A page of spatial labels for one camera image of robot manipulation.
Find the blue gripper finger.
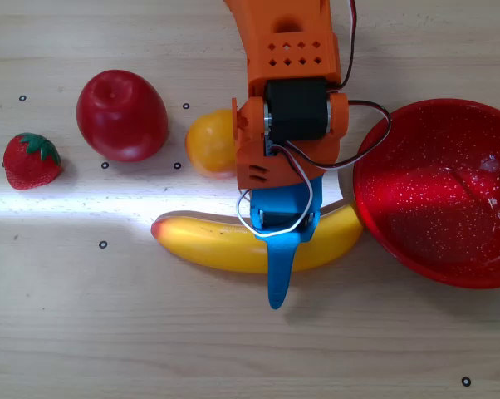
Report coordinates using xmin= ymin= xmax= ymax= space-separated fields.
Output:
xmin=250 ymin=207 xmax=318 ymax=311

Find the blue gripper body with motor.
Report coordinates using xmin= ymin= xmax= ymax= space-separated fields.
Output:
xmin=248 ymin=175 xmax=324 ymax=230

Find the yellow toy banana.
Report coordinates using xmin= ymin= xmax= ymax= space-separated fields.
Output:
xmin=150 ymin=202 xmax=365 ymax=274

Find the red speckled bowl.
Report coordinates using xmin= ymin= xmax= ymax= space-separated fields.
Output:
xmin=352 ymin=97 xmax=500 ymax=290

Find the orange toy fruit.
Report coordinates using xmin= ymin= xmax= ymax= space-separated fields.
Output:
xmin=185 ymin=108 xmax=239 ymax=180

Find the red toy apple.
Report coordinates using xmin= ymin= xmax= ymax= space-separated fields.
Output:
xmin=76 ymin=69 xmax=169 ymax=163

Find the red toy strawberry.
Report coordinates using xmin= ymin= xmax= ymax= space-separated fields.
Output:
xmin=2 ymin=131 xmax=64 ymax=191

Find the white red black servo cable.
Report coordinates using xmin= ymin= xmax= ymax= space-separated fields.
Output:
xmin=235 ymin=99 xmax=393 ymax=239

